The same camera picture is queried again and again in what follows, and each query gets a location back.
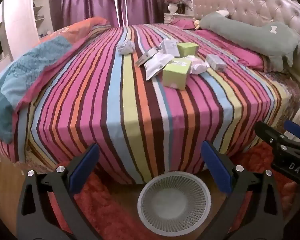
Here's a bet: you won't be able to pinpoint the red shaggy rug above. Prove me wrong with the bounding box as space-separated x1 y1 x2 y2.
47 140 300 240

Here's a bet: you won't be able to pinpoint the dark green potted plant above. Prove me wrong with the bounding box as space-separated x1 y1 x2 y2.
177 0 193 13

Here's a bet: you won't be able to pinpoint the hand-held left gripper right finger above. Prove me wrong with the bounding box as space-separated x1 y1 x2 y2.
197 140 287 240

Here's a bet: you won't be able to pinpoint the white plastic mesh wastebasket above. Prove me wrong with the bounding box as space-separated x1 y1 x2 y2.
137 171 212 233

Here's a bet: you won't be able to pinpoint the large light green box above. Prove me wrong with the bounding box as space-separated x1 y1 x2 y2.
162 57 192 90

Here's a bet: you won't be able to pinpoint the white ornate nightstand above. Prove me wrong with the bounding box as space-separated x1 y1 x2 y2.
164 12 194 25

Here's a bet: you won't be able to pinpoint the small pink pillow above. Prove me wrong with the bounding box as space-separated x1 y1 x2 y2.
175 19 196 30

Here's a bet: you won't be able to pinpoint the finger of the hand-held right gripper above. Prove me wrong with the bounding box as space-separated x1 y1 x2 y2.
254 121 294 150
284 120 300 143

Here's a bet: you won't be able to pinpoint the teal and orange quilt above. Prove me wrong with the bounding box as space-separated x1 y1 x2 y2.
0 17 110 144

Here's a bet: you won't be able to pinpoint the white plastic packet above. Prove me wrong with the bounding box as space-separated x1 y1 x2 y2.
144 52 174 81

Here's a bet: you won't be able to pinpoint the white cardboard box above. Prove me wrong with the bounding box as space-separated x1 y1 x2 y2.
136 48 158 67

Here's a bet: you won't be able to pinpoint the white shelf cabinet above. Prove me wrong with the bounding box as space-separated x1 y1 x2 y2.
0 0 55 80

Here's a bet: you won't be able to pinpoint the small light green box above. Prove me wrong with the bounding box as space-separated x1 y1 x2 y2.
177 42 199 57

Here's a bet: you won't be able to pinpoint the purple curtains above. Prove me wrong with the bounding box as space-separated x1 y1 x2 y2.
49 0 175 30

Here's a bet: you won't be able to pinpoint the bed with striped sheet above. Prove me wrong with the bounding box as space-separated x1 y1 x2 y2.
0 24 300 184

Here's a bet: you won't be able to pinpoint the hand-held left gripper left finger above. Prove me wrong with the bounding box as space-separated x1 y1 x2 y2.
16 144 103 240

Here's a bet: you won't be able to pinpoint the white lavender small box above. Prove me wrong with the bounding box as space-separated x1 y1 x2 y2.
206 54 227 71

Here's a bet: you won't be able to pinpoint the white printed carton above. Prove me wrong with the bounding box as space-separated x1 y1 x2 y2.
160 39 180 57

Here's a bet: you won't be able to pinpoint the white paper ball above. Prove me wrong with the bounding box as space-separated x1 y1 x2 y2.
116 41 135 55

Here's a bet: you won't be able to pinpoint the green dog-shaped pillow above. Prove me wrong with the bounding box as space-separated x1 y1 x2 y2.
199 12 300 72

